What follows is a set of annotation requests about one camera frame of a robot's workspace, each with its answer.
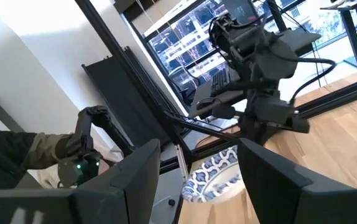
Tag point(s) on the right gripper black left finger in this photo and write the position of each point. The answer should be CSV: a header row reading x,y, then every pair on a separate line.
x,y
104,202

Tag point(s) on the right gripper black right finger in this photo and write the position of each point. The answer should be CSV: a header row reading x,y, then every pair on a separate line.
x,y
290,199

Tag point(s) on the blue patterned paper bowl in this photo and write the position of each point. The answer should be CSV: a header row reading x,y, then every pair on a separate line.
x,y
209,177

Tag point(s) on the person's forearm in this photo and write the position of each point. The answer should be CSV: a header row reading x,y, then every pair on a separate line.
x,y
7,155

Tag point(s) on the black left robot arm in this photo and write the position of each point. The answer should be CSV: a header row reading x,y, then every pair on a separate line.
x,y
259,56

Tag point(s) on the black flat panel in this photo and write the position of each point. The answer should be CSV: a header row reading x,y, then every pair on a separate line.
x,y
119,102

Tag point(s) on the black computer mouse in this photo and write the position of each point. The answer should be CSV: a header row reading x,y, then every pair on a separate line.
x,y
208,102

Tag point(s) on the black keyboard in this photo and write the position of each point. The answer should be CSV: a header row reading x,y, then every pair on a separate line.
x,y
220,82

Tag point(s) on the grey lower desk shelf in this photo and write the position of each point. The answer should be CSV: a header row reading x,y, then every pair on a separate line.
x,y
203,93

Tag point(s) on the grey desk top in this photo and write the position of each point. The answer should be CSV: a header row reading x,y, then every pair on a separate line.
x,y
303,39

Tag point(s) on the black legged table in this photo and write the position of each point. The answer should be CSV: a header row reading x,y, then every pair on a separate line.
x,y
352,37

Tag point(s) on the dark monitor screen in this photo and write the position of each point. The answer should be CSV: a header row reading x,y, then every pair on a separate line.
x,y
240,9

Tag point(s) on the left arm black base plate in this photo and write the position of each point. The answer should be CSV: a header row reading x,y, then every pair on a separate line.
x,y
299,124

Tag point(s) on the white frame bracket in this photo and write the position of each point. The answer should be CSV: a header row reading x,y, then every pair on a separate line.
x,y
182,161

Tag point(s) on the black aluminium table frame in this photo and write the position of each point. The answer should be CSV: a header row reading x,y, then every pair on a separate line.
x,y
127,67

